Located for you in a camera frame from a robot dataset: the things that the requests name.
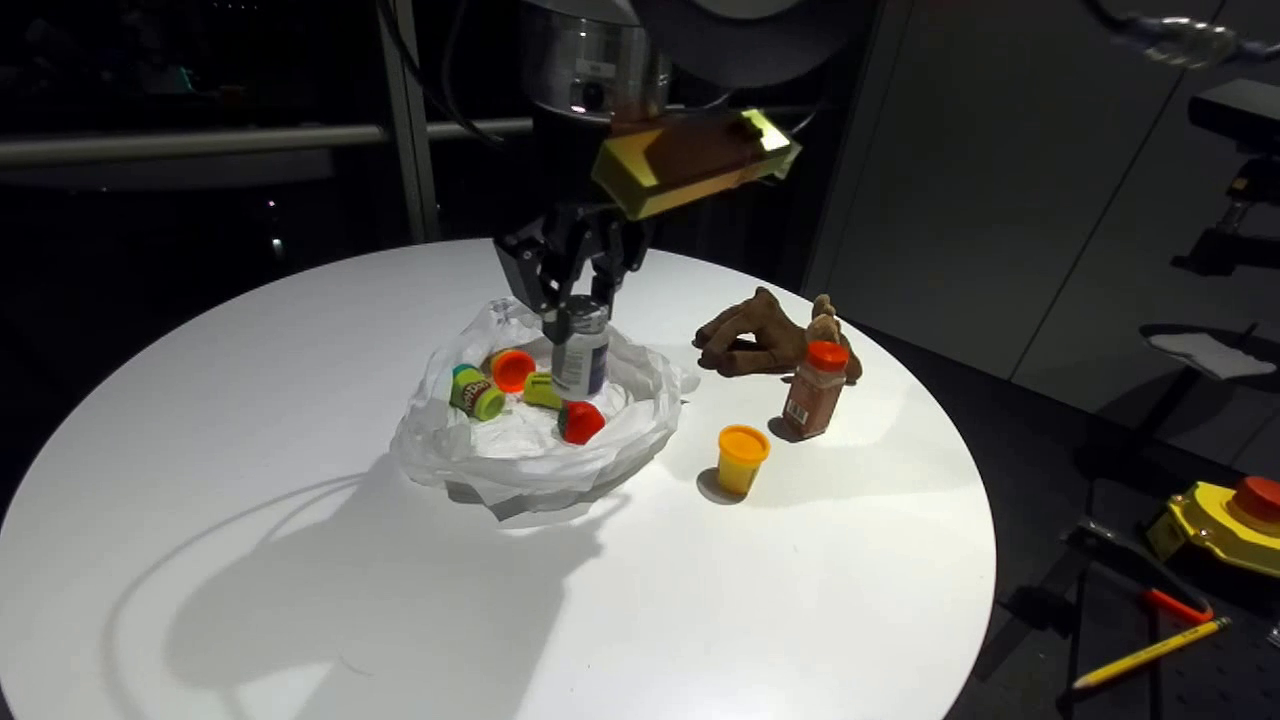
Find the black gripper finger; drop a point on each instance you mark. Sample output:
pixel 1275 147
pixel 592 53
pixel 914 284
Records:
pixel 609 277
pixel 526 283

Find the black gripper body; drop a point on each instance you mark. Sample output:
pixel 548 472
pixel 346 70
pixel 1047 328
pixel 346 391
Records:
pixel 565 243

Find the white plastic bag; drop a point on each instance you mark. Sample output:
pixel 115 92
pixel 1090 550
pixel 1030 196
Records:
pixel 520 460

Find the yellow play dough tub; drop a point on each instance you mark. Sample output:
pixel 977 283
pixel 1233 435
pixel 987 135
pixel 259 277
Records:
pixel 740 453

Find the spice jar with red lid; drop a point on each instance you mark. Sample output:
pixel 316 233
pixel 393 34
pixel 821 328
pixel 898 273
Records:
pixel 818 386

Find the small jar with grey lid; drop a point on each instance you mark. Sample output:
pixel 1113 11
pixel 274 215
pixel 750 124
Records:
pixel 578 354

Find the red play dough tub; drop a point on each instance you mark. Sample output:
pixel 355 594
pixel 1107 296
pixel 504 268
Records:
pixel 583 423

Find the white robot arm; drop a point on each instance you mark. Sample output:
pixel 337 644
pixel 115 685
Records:
pixel 635 120

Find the orange play dough tub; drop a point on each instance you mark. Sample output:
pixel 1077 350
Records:
pixel 509 368

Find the light green play dough tub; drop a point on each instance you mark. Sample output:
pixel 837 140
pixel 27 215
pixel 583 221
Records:
pixel 542 394

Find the metal window railing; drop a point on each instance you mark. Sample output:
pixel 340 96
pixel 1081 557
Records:
pixel 180 147

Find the yellow emergency stop button box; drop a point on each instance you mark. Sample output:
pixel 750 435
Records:
pixel 1231 520

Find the yellow pencil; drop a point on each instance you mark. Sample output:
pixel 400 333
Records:
pixel 1148 655

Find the grey window post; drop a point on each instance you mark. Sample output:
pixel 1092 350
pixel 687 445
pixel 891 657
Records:
pixel 410 117

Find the black camera stand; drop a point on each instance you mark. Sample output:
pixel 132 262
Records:
pixel 1172 309

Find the red handled tool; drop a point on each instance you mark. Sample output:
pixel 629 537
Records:
pixel 1179 611

